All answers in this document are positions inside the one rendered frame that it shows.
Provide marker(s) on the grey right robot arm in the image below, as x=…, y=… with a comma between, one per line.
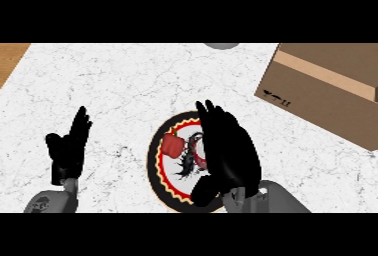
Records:
x=267, y=198

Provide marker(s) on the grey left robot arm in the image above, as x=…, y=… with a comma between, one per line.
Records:
x=54, y=198

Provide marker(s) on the grey round object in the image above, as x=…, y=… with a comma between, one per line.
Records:
x=222, y=45

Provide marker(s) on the red can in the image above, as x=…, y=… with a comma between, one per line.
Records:
x=174, y=145

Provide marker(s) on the black patterned round plate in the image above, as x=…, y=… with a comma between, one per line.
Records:
x=171, y=163

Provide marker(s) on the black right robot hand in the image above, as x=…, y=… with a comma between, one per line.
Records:
x=231, y=156

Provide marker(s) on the brown cardboard box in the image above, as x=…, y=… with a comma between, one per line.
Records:
x=326, y=90

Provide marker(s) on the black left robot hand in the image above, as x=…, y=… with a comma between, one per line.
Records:
x=69, y=153

